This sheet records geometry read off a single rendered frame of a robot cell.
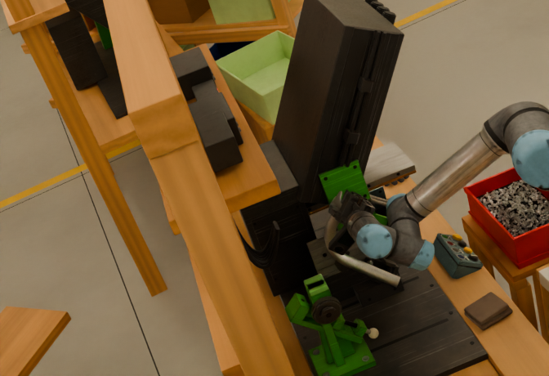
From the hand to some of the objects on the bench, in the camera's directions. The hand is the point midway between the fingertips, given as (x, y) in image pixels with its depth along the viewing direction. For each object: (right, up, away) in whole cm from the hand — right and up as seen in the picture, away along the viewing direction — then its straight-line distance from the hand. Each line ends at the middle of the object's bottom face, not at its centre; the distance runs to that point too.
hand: (339, 208), depth 220 cm
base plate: (+3, -19, +27) cm, 33 cm away
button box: (+36, -18, +14) cm, 42 cm away
